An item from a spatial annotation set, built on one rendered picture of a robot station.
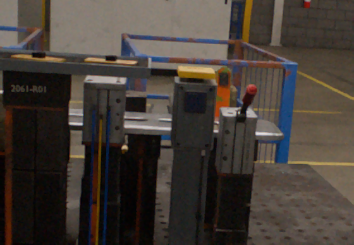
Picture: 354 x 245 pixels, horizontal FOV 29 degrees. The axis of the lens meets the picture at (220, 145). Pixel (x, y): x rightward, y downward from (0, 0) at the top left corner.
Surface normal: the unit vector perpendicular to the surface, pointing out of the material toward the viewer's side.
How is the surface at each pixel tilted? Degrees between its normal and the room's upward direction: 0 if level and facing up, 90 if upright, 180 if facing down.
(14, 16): 90
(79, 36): 90
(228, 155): 90
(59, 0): 90
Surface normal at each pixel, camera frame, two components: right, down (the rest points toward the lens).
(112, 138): 0.10, 0.24
